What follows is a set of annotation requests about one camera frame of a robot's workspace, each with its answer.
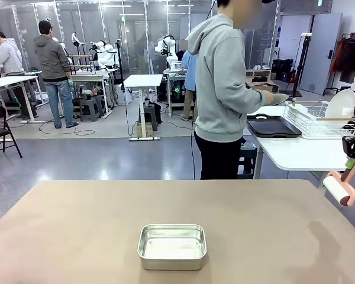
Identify pink lint roller brown handle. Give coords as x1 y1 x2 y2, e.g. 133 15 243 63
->
322 150 355 207

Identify grey sleeved right forearm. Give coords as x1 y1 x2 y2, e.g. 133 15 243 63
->
233 86 269 109

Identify black folding chair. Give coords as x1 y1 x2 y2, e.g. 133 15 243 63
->
0 105 23 159

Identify white side table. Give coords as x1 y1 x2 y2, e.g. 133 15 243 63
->
246 105 355 196

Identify black clothes rack with jackets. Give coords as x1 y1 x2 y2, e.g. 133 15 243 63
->
323 32 355 97

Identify black tripod stand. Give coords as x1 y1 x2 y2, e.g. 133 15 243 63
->
289 33 313 99

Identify white background work table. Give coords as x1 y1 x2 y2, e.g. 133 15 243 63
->
0 75 40 124

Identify black suitcases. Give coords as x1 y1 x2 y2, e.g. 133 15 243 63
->
272 59 294 82

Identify open cardboard box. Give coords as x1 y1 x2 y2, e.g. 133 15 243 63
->
245 76 280 93

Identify grey plastic stool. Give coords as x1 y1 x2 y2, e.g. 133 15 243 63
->
237 141 259 179

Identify man in light grey hoodie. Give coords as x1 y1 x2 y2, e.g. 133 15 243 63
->
0 31 32 120

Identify white shoe rack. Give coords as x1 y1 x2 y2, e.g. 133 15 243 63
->
244 64 272 78

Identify grey background stool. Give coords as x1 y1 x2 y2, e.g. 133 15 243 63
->
79 97 105 122

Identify man in dark grey hoodie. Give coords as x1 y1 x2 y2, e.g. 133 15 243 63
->
33 20 79 130

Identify person in grey zip hoodie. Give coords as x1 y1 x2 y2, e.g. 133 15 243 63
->
184 0 275 180

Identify white standing desk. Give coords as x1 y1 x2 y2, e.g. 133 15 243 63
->
123 73 164 141

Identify person in blue shirt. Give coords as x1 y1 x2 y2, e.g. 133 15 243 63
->
179 40 198 122

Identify rectangular metal tin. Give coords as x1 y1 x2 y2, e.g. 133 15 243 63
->
137 224 208 271

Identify white wire dish rack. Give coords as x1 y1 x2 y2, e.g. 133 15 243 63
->
283 99 355 140

